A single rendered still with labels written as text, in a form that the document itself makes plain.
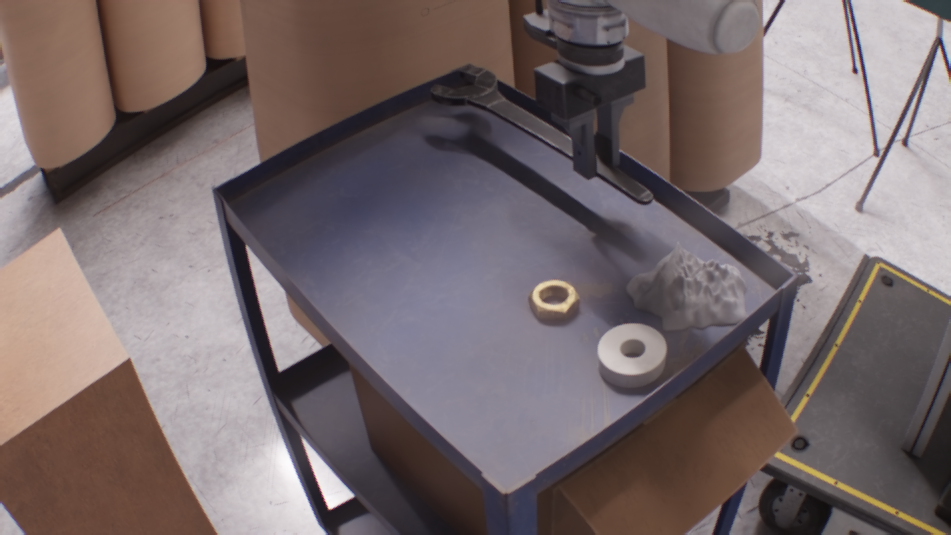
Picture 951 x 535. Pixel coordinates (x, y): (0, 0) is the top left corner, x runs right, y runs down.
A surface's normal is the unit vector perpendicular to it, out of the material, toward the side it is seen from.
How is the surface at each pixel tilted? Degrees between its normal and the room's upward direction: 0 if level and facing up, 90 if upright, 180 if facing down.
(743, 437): 26
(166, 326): 0
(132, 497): 90
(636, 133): 90
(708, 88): 90
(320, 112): 90
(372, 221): 0
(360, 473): 0
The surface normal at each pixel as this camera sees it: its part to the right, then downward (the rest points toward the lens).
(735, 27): 0.56, 0.63
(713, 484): 0.22, -0.46
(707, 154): 0.07, 0.65
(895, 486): -0.06, -0.75
